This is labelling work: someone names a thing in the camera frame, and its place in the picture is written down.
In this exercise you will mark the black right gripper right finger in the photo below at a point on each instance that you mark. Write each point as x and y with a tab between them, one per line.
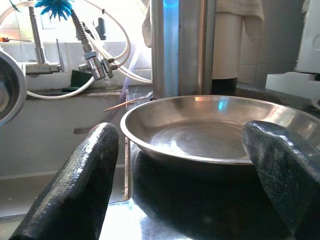
287	180

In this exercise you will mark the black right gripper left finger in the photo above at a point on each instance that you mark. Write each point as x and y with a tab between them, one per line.
75	195

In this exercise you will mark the shallow stainless steel plate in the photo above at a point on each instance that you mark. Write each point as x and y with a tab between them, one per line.
195	130

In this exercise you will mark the small stainless steel bowl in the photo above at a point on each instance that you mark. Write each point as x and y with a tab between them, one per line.
10	87

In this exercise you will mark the stainless steel sink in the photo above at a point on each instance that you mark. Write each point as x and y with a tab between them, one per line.
50	140

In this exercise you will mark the thin metal utensil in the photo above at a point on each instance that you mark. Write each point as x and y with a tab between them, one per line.
120	106

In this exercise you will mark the dark green scouring pad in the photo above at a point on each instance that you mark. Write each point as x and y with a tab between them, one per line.
77	80

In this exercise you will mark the small clear glass jar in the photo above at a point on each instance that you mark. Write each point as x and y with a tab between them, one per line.
110	84

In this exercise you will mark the white ribbed countertop appliance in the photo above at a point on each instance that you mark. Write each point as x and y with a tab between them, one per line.
310	50

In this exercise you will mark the thin white tube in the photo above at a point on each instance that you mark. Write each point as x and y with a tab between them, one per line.
140	79

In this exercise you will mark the white cylinder with blue label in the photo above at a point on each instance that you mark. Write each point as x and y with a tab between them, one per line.
226	50

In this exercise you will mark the chrome sink faucet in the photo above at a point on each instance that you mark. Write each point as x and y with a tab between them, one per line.
37	37

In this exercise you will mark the stainless steel knife block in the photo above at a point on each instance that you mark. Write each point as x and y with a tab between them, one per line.
170	50

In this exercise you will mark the blue bottle brush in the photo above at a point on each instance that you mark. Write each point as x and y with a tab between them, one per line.
55	8

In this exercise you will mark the thin green stick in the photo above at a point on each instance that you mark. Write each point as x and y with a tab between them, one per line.
15	6

